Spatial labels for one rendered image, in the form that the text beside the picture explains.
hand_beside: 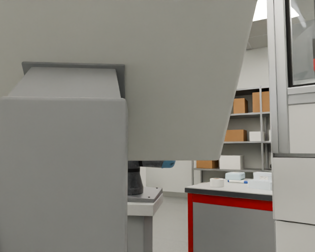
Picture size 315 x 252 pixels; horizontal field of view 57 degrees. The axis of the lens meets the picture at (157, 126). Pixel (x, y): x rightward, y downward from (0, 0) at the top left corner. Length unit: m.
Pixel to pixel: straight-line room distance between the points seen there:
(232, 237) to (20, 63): 1.25
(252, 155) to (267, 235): 4.15
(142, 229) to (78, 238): 0.75
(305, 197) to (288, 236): 0.09
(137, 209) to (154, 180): 5.18
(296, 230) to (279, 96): 0.29
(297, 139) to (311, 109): 0.07
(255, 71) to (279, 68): 4.98
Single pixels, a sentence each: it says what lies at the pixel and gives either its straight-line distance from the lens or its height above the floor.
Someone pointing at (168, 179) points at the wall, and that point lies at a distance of 6.09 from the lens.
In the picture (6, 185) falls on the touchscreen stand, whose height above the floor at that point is 0.91.
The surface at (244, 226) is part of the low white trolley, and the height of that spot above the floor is 0.60.
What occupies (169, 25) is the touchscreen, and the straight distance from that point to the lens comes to 0.44.
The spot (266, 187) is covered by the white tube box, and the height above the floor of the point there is 0.77.
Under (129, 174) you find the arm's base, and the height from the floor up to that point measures 0.86.
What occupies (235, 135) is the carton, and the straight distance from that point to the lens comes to 5.18.
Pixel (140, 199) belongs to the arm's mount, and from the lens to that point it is 1.10.
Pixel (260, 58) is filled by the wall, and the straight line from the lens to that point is 5.74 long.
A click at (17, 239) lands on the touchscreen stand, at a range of 0.41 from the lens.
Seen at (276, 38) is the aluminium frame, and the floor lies 1.21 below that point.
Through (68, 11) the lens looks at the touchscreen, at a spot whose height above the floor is 1.14.
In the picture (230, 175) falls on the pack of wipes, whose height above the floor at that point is 0.79.
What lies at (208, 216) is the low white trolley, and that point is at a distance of 1.53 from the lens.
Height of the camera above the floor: 0.95
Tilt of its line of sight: 5 degrees up
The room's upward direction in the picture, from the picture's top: straight up
